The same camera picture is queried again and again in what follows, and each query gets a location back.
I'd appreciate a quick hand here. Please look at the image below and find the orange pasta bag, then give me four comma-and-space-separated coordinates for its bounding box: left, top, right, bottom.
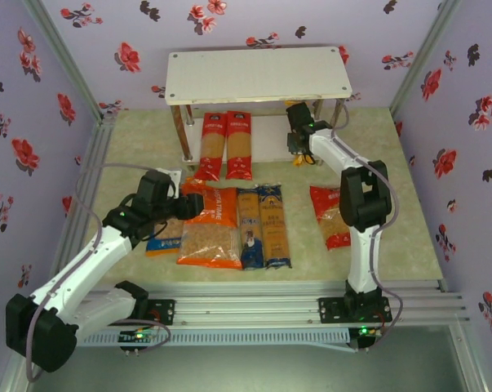
175, 179, 245, 271

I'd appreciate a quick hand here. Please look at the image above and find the blue macaroni bag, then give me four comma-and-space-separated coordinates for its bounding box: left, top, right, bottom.
145, 218, 185, 258

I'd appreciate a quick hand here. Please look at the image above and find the blue spaghetti bag with figure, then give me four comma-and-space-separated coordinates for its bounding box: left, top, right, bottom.
236, 186, 267, 271

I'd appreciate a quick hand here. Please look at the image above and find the red spaghetti bag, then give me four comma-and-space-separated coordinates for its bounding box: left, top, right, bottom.
225, 110, 255, 181
193, 112, 226, 182

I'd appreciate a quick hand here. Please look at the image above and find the dark blue star spaghetti bag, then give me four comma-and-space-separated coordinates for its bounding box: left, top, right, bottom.
256, 184, 294, 270

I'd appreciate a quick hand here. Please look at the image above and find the red macaroni bag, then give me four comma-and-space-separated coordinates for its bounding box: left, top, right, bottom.
309, 185, 352, 252

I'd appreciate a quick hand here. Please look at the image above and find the white two-tier shelf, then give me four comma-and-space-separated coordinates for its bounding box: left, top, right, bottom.
165, 46, 352, 164

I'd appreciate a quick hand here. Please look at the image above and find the green marbled table mat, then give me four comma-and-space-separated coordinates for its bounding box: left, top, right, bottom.
73, 106, 445, 283

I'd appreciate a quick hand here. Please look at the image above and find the small circuit board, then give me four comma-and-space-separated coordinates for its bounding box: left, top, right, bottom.
117, 328, 159, 356
348, 324, 384, 353

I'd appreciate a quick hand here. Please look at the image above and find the left arm grey cable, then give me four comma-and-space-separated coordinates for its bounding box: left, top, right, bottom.
24, 163, 173, 383

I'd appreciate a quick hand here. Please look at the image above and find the slanted aluminium side rail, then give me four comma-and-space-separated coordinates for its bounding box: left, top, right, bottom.
45, 114, 118, 295

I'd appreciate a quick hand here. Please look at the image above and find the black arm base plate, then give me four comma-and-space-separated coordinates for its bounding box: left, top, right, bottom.
139, 298, 176, 327
317, 296, 393, 323

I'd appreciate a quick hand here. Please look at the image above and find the long aluminium frame rail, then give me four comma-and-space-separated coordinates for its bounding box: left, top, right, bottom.
78, 277, 471, 327

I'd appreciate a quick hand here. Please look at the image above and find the white slotted cable duct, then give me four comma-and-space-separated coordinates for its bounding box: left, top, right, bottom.
82, 328, 351, 349

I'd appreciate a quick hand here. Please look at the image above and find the aluminium corner post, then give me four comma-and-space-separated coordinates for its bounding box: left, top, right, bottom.
23, 0, 108, 122
390, 0, 461, 118

